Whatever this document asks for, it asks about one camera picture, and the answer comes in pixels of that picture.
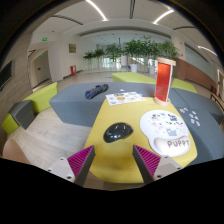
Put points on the white cartoon-print mouse pad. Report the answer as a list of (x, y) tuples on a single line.
[(163, 128)]

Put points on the yellow-green upholstered bench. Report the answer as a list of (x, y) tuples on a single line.
[(183, 85), (133, 77)]

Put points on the brown wall plaque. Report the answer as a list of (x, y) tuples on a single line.
[(72, 48)]

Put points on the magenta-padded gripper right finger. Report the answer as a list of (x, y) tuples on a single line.
[(148, 161)]

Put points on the red panel wooden stand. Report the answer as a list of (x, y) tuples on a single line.
[(163, 83)]

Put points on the black computer mouse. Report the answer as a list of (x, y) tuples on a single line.
[(116, 132)]

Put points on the grey upholstered sofa module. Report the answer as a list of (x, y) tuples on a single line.
[(73, 106), (193, 98), (210, 143)]

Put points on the wooden slatted bench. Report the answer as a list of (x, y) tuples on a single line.
[(217, 100)]

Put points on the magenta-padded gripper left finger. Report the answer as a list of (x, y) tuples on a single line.
[(78, 163)]

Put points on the yellow-green upholstered ottoman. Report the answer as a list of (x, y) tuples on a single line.
[(9, 125), (41, 98)]

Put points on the black wall screen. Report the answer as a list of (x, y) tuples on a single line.
[(5, 75)]

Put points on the grey upholstered ottoman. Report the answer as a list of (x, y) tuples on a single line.
[(22, 114)]

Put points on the red fire cabinet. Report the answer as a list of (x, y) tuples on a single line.
[(73, 70)]

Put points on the green exit sign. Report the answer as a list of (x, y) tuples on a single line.
[(44, 39)]

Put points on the group of ceiling strip lights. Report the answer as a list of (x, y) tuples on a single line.
[(96, 10)]

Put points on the group of potted plants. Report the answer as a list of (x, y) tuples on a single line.
[(133, 50)]

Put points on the folded dark blue umbrella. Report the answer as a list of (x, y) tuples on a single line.
[(95, 91)]

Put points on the group of small stickers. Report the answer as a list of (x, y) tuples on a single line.
[(191, 117)]

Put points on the white sticker sheet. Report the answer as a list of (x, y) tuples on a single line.
[(125, 98)]

